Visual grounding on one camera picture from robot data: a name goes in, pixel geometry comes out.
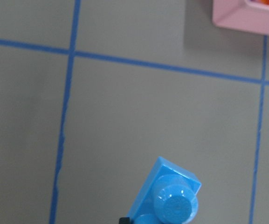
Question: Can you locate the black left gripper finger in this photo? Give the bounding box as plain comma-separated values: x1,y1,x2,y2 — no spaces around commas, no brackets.
118,217,131,224

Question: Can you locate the long blue block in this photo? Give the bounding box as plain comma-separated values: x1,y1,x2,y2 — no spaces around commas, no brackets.
127,157,201,224

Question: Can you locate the pink plastic box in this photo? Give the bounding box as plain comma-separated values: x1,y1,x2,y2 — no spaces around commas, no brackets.
212,0,269,36

